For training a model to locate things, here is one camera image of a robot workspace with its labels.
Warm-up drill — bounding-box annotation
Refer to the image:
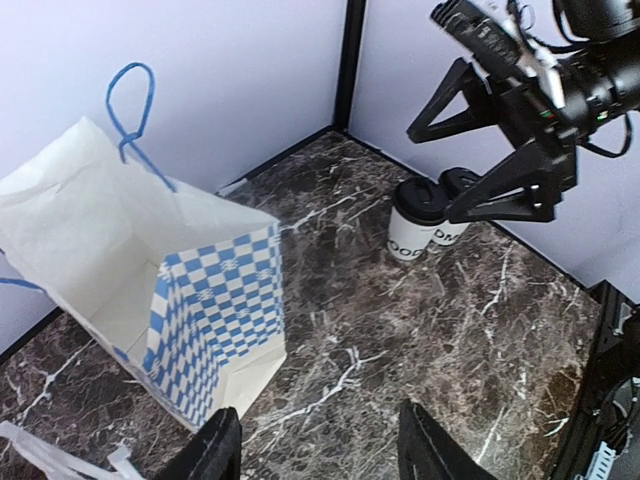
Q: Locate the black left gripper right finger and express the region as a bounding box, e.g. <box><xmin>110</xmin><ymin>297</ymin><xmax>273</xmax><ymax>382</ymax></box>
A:
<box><xmin>398</xmin><ymin>400</ymin><xmax>495</xmax><ymax>480</ymax></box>

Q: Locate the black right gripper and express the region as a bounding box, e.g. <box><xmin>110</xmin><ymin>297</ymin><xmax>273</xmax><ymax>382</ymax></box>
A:
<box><xmin>405</xmin><ymin>57</ymin><xmax>579</xmax><ymax>225</ymax></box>

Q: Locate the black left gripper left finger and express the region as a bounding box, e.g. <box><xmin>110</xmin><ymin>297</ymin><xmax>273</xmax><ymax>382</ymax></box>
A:
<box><xmin>155</xmin><ymin>407</ymin><xmax>241</xmax><ymax>480</ymax></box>

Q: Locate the black coffee cup lid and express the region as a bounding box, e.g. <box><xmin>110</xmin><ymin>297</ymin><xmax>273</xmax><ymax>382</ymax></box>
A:
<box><xmin>439</xmin><ymin>167</ymin><xmax>481</xmax><ymax>200</ymax></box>

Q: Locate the white paper coffee cup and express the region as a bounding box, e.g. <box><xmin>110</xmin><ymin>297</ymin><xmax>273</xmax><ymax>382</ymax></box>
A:
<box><xmin>387</xmin><ymin>207</ymin><xmax>443</xmax><ymax>261</ymax></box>

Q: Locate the blue checkered paper bag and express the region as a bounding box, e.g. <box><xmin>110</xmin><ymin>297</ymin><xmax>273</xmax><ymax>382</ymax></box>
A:
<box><xmin>0</xmin><ymin>62</ymin><xmax>289</xmax><ymax>434</ymax></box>

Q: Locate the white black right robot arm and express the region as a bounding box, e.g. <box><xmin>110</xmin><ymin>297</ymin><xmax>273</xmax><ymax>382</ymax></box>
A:
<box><xmin>407</xmin><ymin>1</ymin><xmax>639</xmax><ymax>223</ymax></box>

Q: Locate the white wrapped straw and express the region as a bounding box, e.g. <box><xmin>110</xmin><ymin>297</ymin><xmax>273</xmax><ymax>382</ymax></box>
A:
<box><xmin>1</xmin><ymin>421</ymin><xmax>143</xmax><ymax>479</ymax></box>

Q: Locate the right black frame post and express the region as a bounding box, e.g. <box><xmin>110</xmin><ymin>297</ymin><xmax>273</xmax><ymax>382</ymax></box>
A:
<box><xmin>332</xmin><ymin>0</ymin><xmax>367</xmax><ymax>132</ymax></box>

